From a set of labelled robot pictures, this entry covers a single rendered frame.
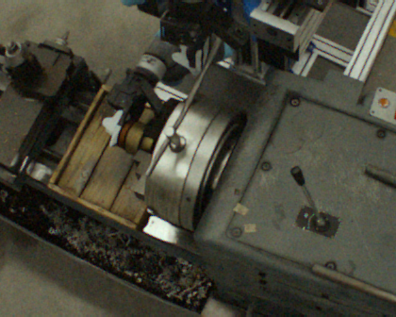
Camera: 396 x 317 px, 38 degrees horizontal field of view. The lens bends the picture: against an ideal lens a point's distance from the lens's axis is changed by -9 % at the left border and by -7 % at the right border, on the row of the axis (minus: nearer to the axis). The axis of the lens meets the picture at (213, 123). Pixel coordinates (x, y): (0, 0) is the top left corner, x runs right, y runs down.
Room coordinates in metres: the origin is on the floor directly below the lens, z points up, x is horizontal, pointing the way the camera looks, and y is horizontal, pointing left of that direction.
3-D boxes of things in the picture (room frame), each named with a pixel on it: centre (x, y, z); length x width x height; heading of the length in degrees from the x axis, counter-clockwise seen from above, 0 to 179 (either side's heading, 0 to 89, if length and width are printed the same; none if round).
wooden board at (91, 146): (0.75, 0.28, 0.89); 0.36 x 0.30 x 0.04; 146
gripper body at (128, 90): (0.82, 0.19, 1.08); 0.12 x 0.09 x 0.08; 144
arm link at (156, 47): (0.94, 0.09, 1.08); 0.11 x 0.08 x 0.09; 144
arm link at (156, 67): (0.88, 0.14, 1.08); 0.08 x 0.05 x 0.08; 54
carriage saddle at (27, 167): (0.97, 0.60, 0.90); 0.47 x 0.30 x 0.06; 146
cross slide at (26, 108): (0.96, 0.55, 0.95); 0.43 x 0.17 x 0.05; 146
